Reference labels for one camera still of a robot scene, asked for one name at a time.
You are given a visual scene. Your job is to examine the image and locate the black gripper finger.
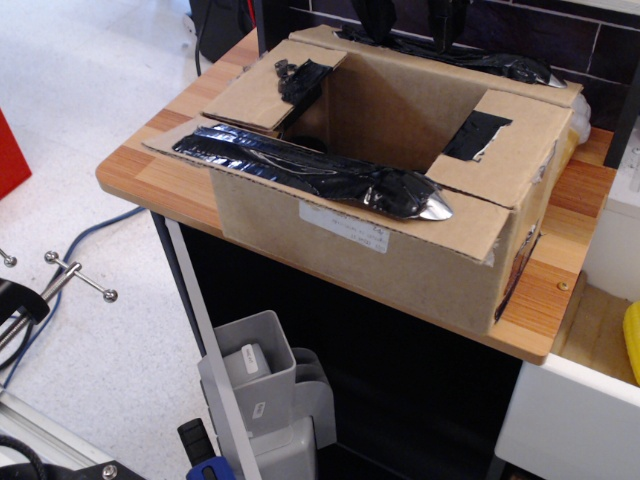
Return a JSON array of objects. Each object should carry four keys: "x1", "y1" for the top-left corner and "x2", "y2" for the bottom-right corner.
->
[
  {"x1": 351, "y1": 0, "x2": 397, "y2": 44},
  {"x1": 427, "y1": 0, "x2": 470, "y2": 53}
]

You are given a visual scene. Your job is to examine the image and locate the taped brown cardboard box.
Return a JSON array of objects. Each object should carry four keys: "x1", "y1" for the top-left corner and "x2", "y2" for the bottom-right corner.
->
[{"x1": 146, "y1": 26, "x2": 581, "y2": 334}]

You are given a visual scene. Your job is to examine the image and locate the white plastic bag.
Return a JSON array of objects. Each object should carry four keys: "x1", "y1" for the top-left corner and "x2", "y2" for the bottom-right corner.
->
[{"x1": 570, "y1": 93, "x2": 591, "y2": 145}]

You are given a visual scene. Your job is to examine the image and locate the yellow object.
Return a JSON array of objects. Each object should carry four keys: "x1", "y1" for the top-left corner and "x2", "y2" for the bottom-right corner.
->
[{"x1": 623, "y1": 302, "x2": 640, "y2": 383}]

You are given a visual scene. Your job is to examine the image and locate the grey square bin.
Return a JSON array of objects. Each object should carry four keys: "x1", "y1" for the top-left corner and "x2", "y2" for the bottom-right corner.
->
[{"x1": 205, "y1": 310, "x2": 296, "y2": 449}]

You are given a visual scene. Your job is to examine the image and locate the red box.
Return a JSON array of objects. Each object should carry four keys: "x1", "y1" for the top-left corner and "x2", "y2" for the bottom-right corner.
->
[{"x1": 0, "y1": 113, "x2": 32, "y2": 199}]

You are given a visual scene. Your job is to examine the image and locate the white drawer unit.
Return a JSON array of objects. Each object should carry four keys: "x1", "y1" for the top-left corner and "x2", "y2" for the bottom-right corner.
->
[{"x1": 490, "y1": 138, "x2": 639, "y2": 479}]

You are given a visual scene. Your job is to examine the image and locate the grey plastic container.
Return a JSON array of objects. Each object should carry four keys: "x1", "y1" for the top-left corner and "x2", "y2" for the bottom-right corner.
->
[{"x1": 247, "y1": 348, "x2": 337, "y2": 479}]

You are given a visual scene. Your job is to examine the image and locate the metal bar clamp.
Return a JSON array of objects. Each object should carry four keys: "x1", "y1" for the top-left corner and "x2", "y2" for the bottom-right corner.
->
[{"x1": 1, "y1": 244, "x2": 119, "y2": 372}]

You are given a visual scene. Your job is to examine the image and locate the black device with cables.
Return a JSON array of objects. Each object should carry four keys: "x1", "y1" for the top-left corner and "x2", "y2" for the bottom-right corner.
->
[{"x1": 187, "y1": 0, "x2": 266, "y2": 77}]

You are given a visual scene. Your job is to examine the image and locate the blue cable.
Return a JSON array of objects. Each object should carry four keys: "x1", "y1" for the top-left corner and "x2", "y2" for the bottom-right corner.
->
[{"x1": 0, "y1": 204, "x2": 149, "y2": 391}]

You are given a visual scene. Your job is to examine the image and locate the blue handled tool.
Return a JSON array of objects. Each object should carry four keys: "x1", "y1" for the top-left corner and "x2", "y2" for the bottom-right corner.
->
[{"x1": 177, "y1": 418, "x2": 236, "y2": 480}]

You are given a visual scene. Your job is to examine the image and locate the aluminium frame rail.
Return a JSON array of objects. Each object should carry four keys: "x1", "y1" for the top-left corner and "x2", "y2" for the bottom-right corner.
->
[{"x1": 1, "y1": 389, "x2": 141, "y2": 479}]

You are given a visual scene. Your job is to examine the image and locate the black coiled cable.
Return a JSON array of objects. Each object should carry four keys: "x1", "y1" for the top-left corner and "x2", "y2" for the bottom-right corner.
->
[{"x1": 0, "y1": 424, "x2": 66, "y2": 480}]

